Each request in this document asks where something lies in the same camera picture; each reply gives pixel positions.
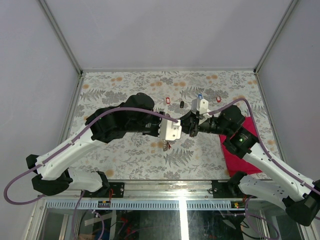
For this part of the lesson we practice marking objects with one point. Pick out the aluminium frame post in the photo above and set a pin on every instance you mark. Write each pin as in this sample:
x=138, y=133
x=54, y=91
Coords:
x=280, y=27
x=60, y=36

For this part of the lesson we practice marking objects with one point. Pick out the right aluminium frame post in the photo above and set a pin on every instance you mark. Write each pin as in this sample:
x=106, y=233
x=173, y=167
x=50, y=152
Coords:
x=280, y=27

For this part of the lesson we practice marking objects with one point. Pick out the floral table mat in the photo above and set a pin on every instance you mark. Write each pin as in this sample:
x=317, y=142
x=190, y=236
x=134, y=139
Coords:
x=141, y=157

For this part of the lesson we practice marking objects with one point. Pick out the large silver keyring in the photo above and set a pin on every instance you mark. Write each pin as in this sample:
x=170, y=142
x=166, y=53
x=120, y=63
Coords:
x=166, y=145

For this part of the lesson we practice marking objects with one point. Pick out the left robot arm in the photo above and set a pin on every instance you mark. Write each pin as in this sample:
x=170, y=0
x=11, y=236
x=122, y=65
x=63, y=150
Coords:
x=54, y=174

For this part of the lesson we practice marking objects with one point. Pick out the aluminium mounting rail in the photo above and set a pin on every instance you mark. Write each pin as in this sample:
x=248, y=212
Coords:
x=234, y=188

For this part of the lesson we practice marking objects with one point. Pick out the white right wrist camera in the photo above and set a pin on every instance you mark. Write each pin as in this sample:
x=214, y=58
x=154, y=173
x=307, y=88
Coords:
x=200, y=107

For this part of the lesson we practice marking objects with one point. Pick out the left aluminium frame post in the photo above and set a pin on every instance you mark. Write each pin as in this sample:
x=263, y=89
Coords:
x=60, y=36

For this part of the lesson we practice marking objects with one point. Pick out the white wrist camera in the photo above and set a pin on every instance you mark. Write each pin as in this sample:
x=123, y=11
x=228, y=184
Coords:
x=170, y=130
x=200, y=107

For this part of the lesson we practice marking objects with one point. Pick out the grey slotted cable duct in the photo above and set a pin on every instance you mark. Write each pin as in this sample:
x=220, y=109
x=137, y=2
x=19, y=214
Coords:
x=118, y=204

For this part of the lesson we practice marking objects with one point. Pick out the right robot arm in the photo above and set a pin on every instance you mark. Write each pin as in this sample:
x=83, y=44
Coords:
x=249, y=147

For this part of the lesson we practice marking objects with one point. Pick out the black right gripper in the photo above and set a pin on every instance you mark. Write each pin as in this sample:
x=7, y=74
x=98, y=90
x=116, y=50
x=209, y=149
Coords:
x=190, y=124

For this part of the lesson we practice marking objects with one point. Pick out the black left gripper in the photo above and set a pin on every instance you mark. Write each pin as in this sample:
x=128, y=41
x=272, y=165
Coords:
x=156, y=132

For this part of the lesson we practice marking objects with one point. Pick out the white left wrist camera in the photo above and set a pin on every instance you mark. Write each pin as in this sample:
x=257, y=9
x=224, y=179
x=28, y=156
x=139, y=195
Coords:
x=170, y=130

